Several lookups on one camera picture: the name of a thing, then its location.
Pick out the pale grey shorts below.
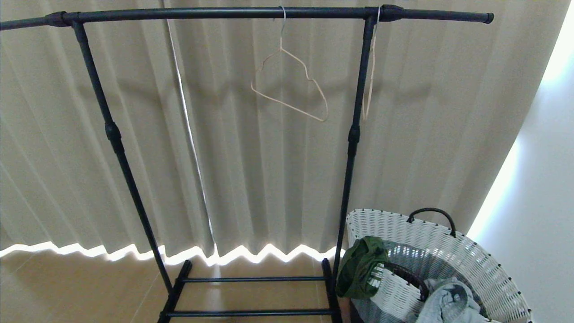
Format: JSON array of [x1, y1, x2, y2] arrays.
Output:
[[406, 277, 500, 323]]

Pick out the beige curtain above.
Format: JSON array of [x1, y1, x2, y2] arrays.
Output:
[[0, 0, 572, 265]]

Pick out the black clothes rack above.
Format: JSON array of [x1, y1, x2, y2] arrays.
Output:
[[0, 4, 494, 323]]

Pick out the green printed garment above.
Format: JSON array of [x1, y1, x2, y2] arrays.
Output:
[[335, 236, 390, 300]]

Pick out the pink clothes hanger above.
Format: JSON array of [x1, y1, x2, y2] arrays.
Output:
[[251, 5, 329, 122], [361, 6, 381, 122]]

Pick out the white laundry basket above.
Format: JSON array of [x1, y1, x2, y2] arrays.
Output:
[[346, 208, 534, 323]]

